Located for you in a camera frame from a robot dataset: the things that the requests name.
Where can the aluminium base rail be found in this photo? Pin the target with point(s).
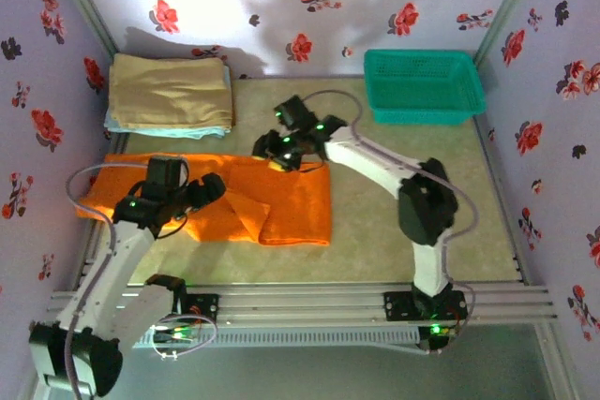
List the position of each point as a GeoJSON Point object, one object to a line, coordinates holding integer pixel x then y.
{"type": "Point", "coordinates": [304, 304]}

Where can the right circuit board green LED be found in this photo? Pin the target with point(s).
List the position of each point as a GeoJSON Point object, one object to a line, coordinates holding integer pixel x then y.
{"type": "Point", "coordinates": [438, 332]}

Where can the left circuit board green LED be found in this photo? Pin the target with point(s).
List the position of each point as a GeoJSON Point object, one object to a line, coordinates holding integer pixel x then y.
{"type": "Point", "coordinates": [178, 333]}

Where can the orange towel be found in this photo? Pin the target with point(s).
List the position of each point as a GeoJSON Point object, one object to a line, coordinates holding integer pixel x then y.
{"type": "Point", "coordinates": [290, 203]}

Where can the aluminium corner post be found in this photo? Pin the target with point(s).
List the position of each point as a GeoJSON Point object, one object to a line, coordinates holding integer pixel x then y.
{"type": "Point", "coordinates": [82, 2]}
{"type": "Point", "coordinates": [504, 11]}

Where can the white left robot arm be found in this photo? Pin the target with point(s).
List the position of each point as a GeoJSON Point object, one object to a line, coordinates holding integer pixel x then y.
{"type": "Point", "coordinates": [108, 278]}

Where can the circuit board green led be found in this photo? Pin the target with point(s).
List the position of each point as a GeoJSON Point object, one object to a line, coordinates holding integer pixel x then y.
{"type": "Point", "coordinates": [178, 333]}
{"type": "Point", "coordinates": [438, 332]}

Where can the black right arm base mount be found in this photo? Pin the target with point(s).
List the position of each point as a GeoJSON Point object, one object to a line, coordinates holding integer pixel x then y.
{"type": "Point", "coordinates": [403, 305]}

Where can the teal plastic basket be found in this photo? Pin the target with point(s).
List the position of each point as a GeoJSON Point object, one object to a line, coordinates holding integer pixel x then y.
{"type": "Point", "coordinates": [422, 86]}

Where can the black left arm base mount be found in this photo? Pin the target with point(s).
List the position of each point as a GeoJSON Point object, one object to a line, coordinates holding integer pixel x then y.
{"type": "Point", "coordinates": [204, 307]}

